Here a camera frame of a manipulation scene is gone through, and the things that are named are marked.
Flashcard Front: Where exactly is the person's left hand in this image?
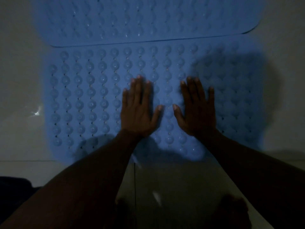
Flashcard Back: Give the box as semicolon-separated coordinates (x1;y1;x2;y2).
120;75;164;139

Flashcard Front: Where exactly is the person's dark clothing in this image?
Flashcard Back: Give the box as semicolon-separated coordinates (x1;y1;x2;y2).
0;176;41;224

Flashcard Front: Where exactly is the person's left forearm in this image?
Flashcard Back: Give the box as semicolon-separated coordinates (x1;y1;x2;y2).
0;130;143;229

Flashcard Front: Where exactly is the person's right hand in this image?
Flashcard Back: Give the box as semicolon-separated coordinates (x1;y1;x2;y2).
173;77;218;139

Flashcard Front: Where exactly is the blue suction cup bath mat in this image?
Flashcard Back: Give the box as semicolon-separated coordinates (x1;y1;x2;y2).
30;0;272;165

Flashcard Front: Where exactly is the person's right forearm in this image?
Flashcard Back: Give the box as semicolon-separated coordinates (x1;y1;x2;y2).
196;129;305;229

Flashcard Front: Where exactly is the person's right foot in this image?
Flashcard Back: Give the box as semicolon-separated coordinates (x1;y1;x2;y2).
212;194;252;229

